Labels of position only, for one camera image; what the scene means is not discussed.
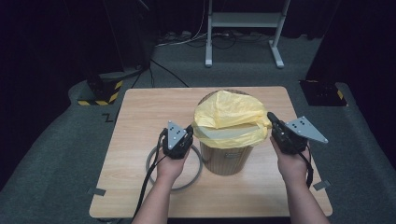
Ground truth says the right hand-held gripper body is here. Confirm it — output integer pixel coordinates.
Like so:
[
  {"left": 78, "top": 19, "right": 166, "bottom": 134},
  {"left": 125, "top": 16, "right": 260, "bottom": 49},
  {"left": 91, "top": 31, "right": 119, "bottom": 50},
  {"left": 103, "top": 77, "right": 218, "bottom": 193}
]
[{"left": 271, "top": 116, "right": 329, "bottom": 155}]

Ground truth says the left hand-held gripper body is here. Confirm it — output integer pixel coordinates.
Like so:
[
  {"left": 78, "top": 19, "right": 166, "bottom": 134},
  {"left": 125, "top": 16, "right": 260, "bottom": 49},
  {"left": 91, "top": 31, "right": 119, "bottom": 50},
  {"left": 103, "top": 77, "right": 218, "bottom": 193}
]
[{"left": 161, "top": 120, "right": 194, "bottom": 161}]

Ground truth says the white cable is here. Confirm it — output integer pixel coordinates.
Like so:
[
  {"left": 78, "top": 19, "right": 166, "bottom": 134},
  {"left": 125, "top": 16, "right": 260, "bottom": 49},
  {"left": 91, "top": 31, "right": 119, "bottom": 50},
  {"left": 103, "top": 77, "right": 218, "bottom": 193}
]
[{"left": 155, "top": 0, "right": 209, "bottom": 48}]

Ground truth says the black floor cable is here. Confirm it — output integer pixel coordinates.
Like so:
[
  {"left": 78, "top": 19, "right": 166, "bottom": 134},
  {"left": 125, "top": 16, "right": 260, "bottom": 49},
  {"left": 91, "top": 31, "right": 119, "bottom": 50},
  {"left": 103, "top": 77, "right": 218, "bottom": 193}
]
[{"left": 149, "top": 59, "right": 191, "bottom": 89}]

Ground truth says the white metal stand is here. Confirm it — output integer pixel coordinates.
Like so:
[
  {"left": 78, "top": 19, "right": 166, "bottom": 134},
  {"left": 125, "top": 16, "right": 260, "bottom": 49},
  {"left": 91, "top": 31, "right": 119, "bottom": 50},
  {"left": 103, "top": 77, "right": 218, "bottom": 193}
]
[{"left": 205, "top": 0, "right": 292, "bottom": 69}]

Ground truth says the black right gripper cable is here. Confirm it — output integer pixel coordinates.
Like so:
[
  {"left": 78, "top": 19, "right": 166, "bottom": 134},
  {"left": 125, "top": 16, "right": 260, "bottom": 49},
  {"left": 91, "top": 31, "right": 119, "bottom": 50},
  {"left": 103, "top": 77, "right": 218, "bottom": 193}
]
[{"left": 298, "top": 144, "right": 315, "bottom": 189}]

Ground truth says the brown slatted trash bin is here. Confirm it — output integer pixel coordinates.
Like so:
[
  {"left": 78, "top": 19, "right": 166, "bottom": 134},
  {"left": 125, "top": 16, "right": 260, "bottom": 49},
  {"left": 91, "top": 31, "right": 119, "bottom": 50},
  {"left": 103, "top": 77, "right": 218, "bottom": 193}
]
[{"left": 197, "top": 89, "right": 255, "bottom": 176}]

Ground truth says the black hazard-striped stand base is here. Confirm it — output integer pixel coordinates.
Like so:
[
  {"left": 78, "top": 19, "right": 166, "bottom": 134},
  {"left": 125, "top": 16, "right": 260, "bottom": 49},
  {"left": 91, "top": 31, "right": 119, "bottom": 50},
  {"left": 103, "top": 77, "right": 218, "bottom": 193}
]
[{"left": 77, "top": 74, "right": 124, "bottom": 106}]

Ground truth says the bundle of black cables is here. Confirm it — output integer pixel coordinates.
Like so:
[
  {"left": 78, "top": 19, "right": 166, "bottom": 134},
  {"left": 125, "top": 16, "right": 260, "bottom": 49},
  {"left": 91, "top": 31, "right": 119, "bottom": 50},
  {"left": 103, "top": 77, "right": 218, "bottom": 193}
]
[{"left": 157, "top": 29, "right": 272, "bottom": 50}]

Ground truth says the gray tape piece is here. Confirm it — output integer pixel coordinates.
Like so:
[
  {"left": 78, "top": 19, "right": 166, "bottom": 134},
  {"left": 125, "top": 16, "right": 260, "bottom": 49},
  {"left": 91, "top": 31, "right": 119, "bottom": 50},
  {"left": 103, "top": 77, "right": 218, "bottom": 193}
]
[
  {"left": 312, "top": 179, "right": 332, "bottom": 191},
  {"left": 88, "top": 187, "right": 106, "bottom": 197}
]

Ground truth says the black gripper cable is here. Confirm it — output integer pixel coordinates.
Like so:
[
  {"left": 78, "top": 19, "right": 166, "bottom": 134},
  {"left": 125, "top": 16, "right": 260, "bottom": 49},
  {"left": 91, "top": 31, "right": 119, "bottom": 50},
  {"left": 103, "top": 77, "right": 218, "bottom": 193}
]
[
  {"left": 132, "top": 129, "right": 167, "bottom": 223},
  {"left": 298, "top": 144, "right": 315, "bottom": 189}
]

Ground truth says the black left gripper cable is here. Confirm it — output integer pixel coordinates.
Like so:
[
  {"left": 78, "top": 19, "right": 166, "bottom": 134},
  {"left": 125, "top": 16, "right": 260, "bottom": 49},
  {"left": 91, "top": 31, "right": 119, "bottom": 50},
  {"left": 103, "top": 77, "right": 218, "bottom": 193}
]
[{"left": 132, "top": 129, "right": 167, "bottom": 223}]

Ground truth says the person's right hand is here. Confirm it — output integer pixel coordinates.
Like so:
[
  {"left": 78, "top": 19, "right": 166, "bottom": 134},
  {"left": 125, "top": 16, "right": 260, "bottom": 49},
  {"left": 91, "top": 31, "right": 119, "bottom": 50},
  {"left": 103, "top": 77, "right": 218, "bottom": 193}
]
[{"left": 269, "top": 138, "right": 312, "bottom": 187}]

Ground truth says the yellow plastic trash bag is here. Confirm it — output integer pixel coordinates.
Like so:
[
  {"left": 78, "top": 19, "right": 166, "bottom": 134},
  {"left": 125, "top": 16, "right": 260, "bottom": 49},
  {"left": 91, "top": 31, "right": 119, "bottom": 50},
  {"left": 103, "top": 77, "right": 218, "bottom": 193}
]
[{"left": 191, "top": 90, "right": 273, "bottom": 149}]

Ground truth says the gray bin ring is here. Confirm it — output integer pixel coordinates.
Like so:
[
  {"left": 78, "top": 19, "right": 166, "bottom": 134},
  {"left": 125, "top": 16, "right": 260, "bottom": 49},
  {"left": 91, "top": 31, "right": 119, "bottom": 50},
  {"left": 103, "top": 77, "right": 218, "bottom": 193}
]
[{"left": 145, "top": 143, "right": 204, "bottom": 192}]

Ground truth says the person's left hand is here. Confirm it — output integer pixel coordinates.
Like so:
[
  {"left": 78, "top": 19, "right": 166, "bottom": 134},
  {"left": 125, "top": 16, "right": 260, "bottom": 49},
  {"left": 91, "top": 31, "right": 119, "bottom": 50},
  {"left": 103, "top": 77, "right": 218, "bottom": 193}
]
[{"left": 155, "top": 148, "right": 191, "bottom": 185}]

